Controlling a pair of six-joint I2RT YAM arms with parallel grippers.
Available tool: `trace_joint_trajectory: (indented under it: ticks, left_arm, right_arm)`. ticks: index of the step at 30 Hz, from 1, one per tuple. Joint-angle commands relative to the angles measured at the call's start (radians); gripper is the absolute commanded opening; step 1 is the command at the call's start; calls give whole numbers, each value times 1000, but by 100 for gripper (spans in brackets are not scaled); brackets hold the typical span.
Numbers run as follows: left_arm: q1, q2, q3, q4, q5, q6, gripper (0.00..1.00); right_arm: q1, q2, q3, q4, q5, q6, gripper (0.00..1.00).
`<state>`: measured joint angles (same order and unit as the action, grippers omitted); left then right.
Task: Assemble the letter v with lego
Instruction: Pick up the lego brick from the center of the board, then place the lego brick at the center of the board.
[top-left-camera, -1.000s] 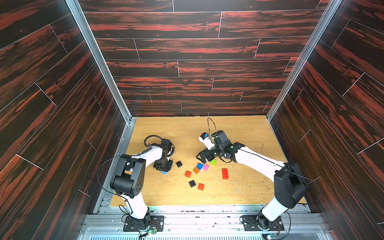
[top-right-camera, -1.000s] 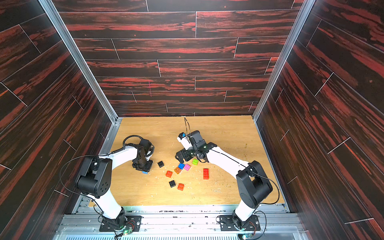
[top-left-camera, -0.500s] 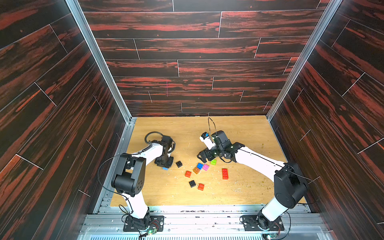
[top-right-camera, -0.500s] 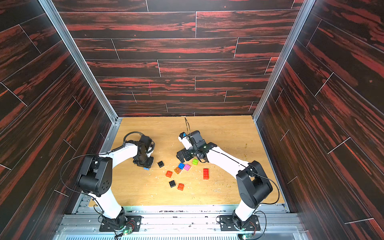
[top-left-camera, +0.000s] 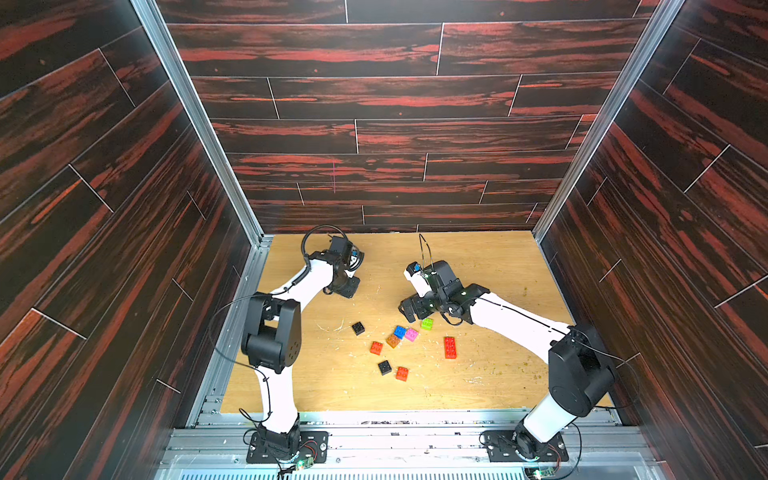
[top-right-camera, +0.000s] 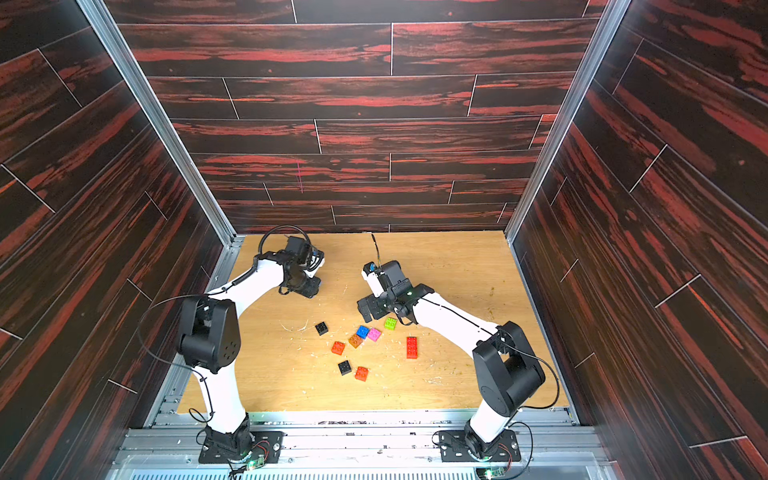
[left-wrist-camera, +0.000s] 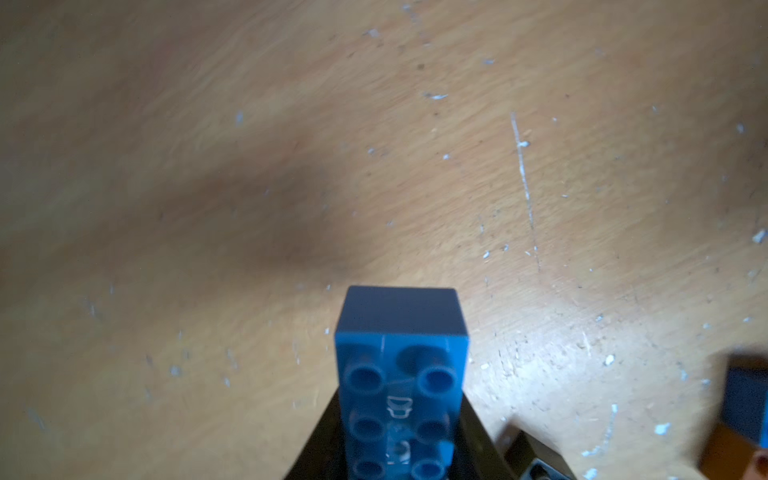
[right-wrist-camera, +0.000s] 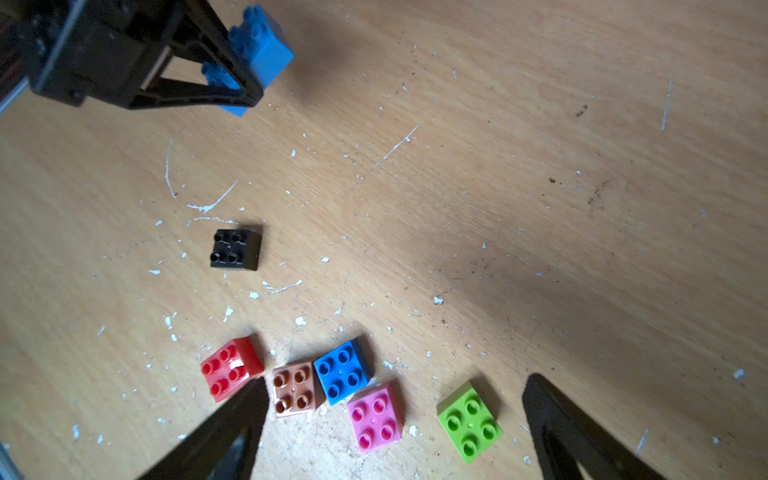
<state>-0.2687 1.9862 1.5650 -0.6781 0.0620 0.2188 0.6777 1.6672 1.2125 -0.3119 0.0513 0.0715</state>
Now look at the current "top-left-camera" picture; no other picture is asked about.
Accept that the red lego brick small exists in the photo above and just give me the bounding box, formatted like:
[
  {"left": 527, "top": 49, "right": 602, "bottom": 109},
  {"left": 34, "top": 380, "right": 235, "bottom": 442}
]
[{"left": 370, "top": 341, "right": 383, "bottom": 356}]

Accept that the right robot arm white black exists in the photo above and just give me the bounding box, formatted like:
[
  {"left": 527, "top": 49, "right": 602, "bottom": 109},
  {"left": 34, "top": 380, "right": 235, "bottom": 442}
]
[{"left": 398, "top": 260, "right": 618, "bottom": 461}]

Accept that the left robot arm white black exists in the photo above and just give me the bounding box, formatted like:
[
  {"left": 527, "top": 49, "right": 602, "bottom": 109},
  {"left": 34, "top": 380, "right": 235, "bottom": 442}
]
[{"left": 240, "top": 233, "right": 364, "bottom": 458}]

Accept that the pink square lego brick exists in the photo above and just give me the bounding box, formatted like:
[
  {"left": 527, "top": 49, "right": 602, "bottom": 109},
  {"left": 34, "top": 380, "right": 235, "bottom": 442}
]
[{"left": 405, "top": 328, "right": 419, "bottom": 342}]

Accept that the orange brown lego brick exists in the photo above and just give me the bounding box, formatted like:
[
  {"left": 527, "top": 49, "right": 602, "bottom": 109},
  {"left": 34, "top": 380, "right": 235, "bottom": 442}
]
[{"left": 386, "top": 334, "right": 401, "bottom": 348}]

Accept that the red long lego brick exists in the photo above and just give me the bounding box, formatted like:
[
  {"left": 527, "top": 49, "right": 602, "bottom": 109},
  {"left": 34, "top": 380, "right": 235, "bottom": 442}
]
[{"left": 443, "top": 336, "right": 457, "bottom": 360}]

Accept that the red orange lego brick lower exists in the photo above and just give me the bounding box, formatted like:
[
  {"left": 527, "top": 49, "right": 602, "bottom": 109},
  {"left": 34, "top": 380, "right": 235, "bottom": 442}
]
[{"left": 396, "top": 366, "right": 409, "bottom": 382}]

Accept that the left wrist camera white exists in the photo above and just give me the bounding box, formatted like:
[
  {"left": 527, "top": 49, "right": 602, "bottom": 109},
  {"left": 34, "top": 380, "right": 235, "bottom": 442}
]
[{"left": 347, "top": 249, "right": 364, "bottom": 271}]

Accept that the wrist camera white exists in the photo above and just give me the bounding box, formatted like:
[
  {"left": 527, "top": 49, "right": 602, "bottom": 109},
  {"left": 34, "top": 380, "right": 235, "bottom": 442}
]
[
  {"left": 347, "top": 249, "right": 364, "bottom": 271},
  {"left": 404, "top": 262, "right": 432, "bottom": 298}
]

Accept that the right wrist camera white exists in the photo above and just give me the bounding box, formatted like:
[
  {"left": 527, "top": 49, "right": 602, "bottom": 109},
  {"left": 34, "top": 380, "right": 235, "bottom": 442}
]
[{"left": 404, "top": 262, "right": 432, "bottom": 298}]

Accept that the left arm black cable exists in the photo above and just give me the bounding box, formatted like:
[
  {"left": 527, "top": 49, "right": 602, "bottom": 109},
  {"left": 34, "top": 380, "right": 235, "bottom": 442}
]
[{"left": 206, "top": 224, "right": 350, "bottom": 433}]

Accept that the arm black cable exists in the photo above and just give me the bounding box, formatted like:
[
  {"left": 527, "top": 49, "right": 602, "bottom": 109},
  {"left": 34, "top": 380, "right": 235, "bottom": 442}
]
[
  {"left": 206, "top": 224, "right": 350, "bottom": 433},
  {"left": 417, "top": 232, "right": 437, "bottom": 278}
]

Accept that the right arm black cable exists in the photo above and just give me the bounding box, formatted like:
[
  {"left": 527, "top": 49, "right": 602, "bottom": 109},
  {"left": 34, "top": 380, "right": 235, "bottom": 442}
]
[{"left": 417, "top": 232, "right": 437, "bottom": 278}]

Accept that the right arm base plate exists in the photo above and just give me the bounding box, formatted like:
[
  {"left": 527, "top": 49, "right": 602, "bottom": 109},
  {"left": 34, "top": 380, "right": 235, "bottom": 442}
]
[{"left": 479, "top": 430, "right": 569, "bottom": 463}]

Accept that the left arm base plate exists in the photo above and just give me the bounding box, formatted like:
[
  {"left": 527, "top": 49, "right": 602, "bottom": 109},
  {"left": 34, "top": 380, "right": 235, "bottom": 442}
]
[{"left": 243, "top": 429, "right": 329, "bottom": 468}]

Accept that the aluminium front rail frame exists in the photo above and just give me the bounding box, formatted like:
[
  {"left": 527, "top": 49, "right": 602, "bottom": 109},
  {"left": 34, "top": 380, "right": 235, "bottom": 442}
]
[{"left": 155, "top": 409, "right": 668, "bottom": 479}]

